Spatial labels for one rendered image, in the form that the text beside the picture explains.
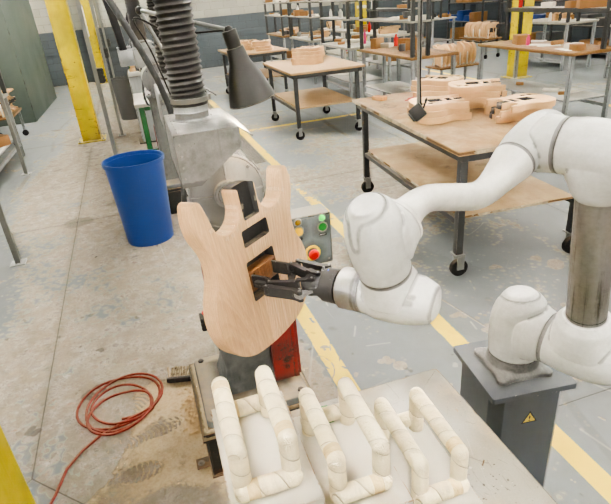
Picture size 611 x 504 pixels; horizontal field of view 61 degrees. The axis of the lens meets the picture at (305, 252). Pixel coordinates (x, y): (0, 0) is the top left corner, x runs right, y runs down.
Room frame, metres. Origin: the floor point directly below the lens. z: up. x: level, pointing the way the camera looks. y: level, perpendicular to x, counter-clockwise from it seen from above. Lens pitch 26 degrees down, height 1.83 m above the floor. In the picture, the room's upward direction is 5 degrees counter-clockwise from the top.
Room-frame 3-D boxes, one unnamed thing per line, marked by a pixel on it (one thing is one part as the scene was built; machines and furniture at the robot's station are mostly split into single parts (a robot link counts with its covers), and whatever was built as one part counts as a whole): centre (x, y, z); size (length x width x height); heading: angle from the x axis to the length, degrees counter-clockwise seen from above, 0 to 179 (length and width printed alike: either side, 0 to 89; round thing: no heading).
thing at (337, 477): (0.63, -0.02, 1.07); 0.03 x 0.03 x 0.09
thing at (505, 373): (1.34, -0.63, 0.73); 0.22 x 0.18 x 0.06; 8
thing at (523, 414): (1.32, -0.63, 0.35); 0.28 x 0.28 x 0.70; 8
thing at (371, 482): (0.63, -0.06, 1.04); 0.11 x 0.03 x 0.03; 106
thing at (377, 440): (0.73, -0.08, 1.12); 0.20 x 0.03 x 0.03; 15
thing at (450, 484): (0.67, -0.22, 0.96); 0.11 x 0.03 x 0.03; 106
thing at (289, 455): (0.61, 0.05, 1.15); 0.03 x 0.03 x 0.09
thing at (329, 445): (0.71, 0.00, 1.12); 0.20 x 0.03 x 0.03; 15
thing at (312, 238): (1.80, 0.03, 0.99); 0.24 x 0.21 x 0.26; 16
